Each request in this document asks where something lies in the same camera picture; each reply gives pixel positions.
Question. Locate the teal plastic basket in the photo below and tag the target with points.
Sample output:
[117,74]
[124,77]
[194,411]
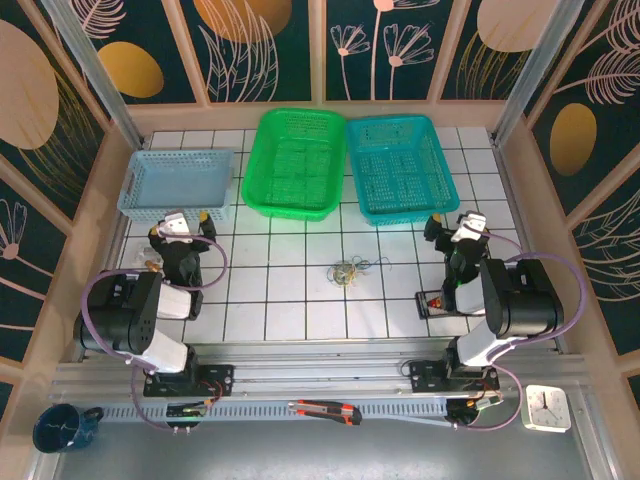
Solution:
[400,170]

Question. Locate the pile of rubber bands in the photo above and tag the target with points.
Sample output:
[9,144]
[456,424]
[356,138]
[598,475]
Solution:
[345,281]
[367,274]

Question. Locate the green plastic basket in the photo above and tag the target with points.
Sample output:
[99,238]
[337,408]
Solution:
[295,165]

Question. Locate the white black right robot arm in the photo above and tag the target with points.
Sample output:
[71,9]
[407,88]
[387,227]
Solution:
[525,305]

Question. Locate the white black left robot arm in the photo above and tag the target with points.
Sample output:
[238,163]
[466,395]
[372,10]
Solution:
[125,310]

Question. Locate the small brass fitting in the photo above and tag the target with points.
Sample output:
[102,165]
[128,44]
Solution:
[150,264]

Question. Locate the black tray with red parts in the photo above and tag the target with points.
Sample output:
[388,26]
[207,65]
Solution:
[430,307]

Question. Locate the light blue plastic basket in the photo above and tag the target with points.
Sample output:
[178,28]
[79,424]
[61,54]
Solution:
[175,185]

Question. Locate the black control board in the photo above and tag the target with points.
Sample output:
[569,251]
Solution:
[185,411]
[465,410]

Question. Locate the white square clock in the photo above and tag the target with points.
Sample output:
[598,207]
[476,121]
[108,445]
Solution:
[545,407]

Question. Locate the red black utility knife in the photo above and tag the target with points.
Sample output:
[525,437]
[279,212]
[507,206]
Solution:
[325,411]

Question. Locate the dark blue mug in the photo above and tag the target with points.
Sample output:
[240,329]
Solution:
[60,430]

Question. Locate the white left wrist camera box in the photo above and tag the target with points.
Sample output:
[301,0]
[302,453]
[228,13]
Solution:
[175,224]

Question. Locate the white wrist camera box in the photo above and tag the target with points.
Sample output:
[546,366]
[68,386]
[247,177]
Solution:
[175,224]
[467,227]

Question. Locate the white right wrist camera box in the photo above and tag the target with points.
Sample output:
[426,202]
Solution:
[467,227]

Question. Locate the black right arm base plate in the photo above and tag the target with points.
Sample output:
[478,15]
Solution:
[425,372]

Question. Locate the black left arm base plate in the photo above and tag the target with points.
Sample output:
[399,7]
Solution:
[220,375]

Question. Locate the aluminium mounting rail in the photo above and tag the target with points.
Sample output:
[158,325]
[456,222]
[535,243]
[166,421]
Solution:
[325,372]

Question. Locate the aluminium frame post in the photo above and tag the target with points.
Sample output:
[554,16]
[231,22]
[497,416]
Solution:
[95,70]
[535,70]

